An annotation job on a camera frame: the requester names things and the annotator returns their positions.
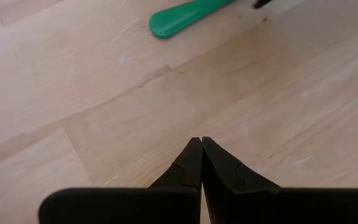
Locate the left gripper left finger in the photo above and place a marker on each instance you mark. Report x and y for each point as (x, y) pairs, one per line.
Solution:
(120, 207)

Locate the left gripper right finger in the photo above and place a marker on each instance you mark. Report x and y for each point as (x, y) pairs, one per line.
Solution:
(291, 207)

